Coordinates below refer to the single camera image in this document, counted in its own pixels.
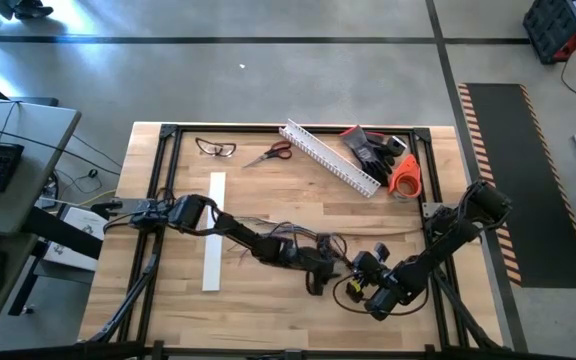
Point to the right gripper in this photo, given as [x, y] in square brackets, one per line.
[370, 267]

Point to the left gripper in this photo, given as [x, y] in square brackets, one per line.
[315, 260]

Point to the black aluminium table frame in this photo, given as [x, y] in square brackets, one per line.
[248, 129]

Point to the white box with logo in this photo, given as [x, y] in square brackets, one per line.
[78, 217]

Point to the clear safety glasses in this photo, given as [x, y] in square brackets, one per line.
[207, 148]

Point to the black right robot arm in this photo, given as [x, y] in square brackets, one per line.
[443, 255]

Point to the small black floor plug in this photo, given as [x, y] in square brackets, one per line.
[93, 173]

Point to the black red-cuffed work glove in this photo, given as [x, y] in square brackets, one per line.
[360, 147]
[380, 172]

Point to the black desk leg bar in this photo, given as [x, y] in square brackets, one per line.
[63, 235]

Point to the black tape roll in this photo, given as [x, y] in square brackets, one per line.
[396, 146]

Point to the person's foot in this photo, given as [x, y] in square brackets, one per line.
[30, 8]

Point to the grey desk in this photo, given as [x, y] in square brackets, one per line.
[33, 130]

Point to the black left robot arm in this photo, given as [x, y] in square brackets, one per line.
[188, 212]

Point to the black and red tool case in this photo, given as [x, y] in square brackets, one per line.
[558, 27]

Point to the black hazard-striped floor mat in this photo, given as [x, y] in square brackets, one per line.
[528, 190]

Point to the white flat duct cover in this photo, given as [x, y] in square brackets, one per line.
[214, 270]

